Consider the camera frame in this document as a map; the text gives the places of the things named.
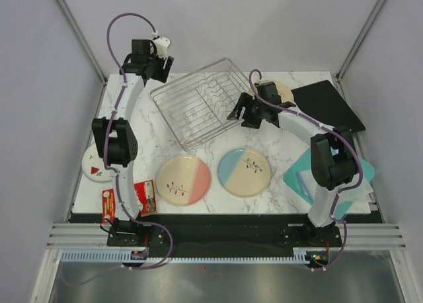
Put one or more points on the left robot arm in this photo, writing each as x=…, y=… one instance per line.
x=116, y=142

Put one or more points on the watermelon pattern plate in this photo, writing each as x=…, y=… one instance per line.
x=93, y=167

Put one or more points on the aluminium frame post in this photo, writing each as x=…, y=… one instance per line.
x=366, y=28
x=80, y=38

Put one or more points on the blue and cream plate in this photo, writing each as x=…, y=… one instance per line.
x=244, y=172

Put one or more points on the teal cutting mat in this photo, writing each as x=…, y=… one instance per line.
x=356, y=201

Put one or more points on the pink and cream plate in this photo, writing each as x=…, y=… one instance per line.
x=183, y=180

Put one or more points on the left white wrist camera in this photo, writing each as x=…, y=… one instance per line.
x=162, y=45

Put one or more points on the metal wire dish rack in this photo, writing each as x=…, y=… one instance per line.
x=196, y=105

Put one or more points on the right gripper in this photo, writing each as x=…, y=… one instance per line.
x=246, y=100

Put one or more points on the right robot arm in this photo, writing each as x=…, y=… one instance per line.
x=334, y=161

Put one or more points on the left aluminium frame post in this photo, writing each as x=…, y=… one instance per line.
x=80, y=38

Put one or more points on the red instruction card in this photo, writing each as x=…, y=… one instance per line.
x=146, y=202

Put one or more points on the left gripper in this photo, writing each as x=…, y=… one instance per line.
x=163, y=75

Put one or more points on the white slotted cable duct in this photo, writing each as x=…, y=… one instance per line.
x=147, y=256

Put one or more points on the black square mat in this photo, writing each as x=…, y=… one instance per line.
x=324, y=103

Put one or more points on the right aluminium frame post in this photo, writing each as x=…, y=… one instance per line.
x=366, y=28

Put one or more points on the green and cream plate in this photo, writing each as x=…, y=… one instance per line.
x=284, y=92

